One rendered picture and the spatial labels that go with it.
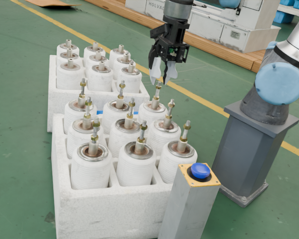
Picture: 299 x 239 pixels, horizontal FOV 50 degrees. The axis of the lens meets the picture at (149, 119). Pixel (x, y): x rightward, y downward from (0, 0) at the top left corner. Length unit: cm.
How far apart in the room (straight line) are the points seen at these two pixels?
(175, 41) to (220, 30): 190
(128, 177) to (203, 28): 221
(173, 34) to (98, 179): 43
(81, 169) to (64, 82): 54
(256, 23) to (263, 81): 187
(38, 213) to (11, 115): 56
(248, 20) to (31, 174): 211
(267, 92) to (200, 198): 34
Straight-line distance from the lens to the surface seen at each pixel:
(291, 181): 140
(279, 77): 85
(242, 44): 269
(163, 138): 91
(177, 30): 89
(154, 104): 103
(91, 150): 77
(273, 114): 104
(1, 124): 136
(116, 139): 89
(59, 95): 123
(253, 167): 109
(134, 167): 79
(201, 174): 66
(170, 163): 83
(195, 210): 71
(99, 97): 124
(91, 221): 84
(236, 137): 107
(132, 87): 128
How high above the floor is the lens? 71
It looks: 29 degrees down
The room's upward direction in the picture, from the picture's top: 12 degrees clockwise
